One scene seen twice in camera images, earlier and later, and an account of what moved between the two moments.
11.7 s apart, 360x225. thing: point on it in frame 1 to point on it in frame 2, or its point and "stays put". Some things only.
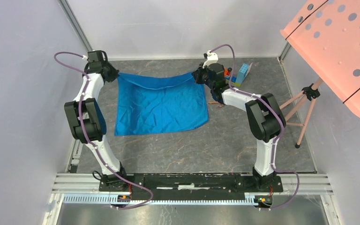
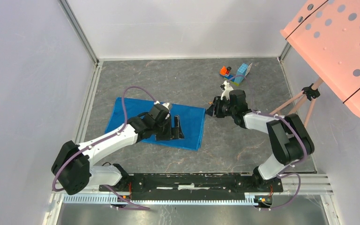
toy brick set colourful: [237, 80] stays put
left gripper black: [115, 72] to [169, 135]
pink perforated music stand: [339, 39] stays put
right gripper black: [197, 73] to [217, 103]
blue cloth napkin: [145, 106] to [191, 119]
